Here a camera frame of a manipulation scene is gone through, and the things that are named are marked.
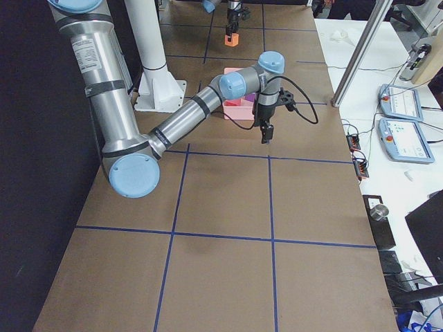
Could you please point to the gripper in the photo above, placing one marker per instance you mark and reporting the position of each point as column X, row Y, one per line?
column 264, row 113
column 232, row 18

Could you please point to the orange foam block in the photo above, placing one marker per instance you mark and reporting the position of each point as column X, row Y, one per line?
column 231, row 40

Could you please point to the purple foam block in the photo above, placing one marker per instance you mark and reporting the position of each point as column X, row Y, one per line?
column 250, row 97

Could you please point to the red foam block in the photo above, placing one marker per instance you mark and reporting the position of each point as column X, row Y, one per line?
column 236, row 102

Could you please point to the pink plastic bin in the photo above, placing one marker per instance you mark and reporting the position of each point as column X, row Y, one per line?
column 233, row 85

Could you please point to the left orange connector block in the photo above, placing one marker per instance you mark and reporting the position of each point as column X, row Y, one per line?
column 353, row 142

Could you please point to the orange connector block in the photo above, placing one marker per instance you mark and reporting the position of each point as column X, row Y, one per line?
column 353, row 142
column 361, row 168

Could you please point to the right orange connector block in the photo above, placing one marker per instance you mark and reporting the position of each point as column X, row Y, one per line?
column 361, row 168

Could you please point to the near teach pendant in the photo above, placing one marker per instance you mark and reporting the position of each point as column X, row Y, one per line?
column 404, row 141

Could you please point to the teach pendant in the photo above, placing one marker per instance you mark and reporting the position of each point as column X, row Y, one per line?
column 404, row 141
column 400, row 102

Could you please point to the far teach pendant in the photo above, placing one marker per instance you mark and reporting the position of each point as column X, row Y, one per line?
column 400, row 102

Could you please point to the metal cup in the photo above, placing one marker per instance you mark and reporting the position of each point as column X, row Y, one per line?
column 378, row 212

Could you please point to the black box under cup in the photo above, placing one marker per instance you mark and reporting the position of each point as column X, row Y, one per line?
column 380, row 226

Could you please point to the wooden board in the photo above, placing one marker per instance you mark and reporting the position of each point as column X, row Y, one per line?
column 433, row 63

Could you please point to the black monitor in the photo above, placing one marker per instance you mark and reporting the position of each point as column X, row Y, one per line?
column 425, row 225

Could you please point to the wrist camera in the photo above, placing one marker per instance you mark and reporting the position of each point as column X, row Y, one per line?
column 285, row 98
column 246, row 14

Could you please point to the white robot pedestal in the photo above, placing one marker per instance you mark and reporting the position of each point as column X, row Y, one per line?
column 158, row 91

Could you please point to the aluminium frame post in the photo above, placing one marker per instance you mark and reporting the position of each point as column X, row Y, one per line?
column 376, row 18

